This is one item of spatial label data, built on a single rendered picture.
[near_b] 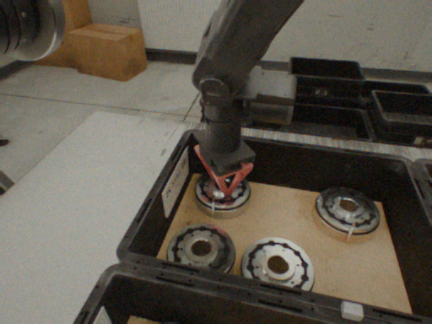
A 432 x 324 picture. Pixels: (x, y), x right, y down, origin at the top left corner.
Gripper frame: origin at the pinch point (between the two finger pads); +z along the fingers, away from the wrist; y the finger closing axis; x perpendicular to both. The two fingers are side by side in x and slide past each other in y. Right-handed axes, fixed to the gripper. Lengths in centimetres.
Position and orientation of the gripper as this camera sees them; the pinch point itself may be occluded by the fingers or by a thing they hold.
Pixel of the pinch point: (222, 183)
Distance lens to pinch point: 54.2
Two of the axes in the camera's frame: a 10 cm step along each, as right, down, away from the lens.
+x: -9.0, 2.8, -3.4
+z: 0.0, 7.7, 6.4
